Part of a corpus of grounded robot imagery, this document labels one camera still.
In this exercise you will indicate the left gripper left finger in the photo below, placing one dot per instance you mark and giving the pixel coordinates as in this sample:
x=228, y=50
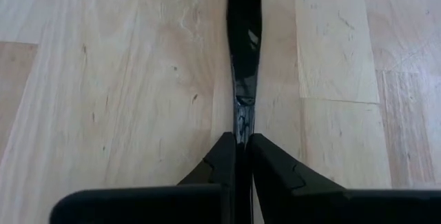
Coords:
x=155, y=205

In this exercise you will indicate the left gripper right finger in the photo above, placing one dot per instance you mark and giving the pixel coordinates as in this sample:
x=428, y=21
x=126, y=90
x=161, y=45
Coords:
x=327, y=206

